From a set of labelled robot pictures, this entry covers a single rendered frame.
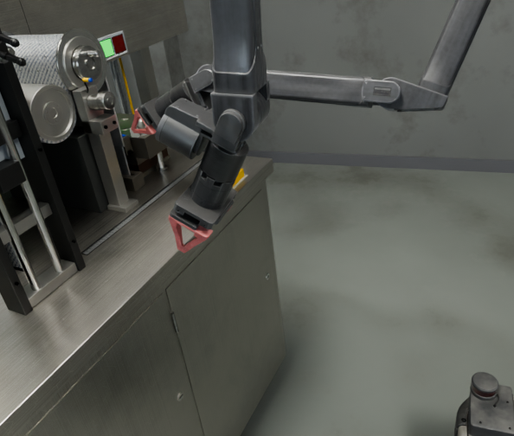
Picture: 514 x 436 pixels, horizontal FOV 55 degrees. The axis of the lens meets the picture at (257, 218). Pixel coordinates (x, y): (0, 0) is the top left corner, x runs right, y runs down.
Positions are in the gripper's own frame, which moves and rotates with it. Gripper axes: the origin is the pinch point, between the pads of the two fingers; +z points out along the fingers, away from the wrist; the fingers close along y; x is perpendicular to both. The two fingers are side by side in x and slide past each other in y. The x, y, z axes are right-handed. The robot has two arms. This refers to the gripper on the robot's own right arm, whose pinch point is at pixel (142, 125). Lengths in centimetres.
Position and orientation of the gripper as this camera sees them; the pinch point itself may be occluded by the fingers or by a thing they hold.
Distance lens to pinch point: 126.7
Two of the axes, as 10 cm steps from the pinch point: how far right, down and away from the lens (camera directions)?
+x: -5.2, -8.3, -2.2
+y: 4.6, -4.9, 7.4
